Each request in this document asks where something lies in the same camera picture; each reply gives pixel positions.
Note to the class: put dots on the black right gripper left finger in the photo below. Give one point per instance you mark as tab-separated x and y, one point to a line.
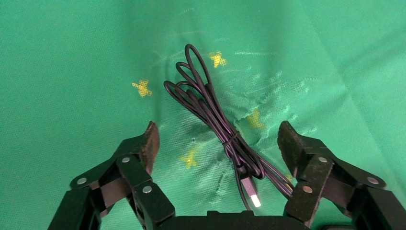
139	177

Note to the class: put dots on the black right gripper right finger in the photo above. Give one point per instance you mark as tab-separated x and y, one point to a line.
317	171

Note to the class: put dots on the green table cloth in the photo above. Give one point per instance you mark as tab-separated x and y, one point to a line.
79	63

